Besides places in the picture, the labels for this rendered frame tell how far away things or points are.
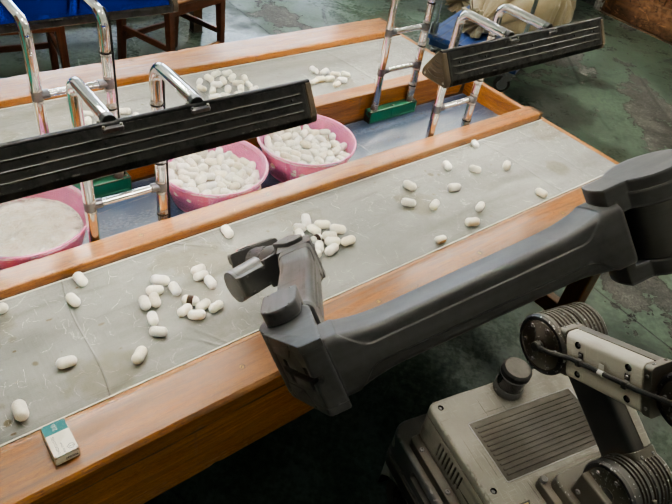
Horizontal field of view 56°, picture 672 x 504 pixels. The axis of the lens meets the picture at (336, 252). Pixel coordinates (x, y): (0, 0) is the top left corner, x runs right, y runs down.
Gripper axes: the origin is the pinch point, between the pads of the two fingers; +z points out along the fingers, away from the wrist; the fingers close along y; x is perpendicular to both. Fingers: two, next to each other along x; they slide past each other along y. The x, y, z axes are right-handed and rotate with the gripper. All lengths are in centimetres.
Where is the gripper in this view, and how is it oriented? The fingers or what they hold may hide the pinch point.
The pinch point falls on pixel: (238, 264)
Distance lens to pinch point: 125.5
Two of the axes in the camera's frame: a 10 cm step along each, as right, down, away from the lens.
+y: -7.8, 3.2, -5.3
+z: -5.5, 0.5, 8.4
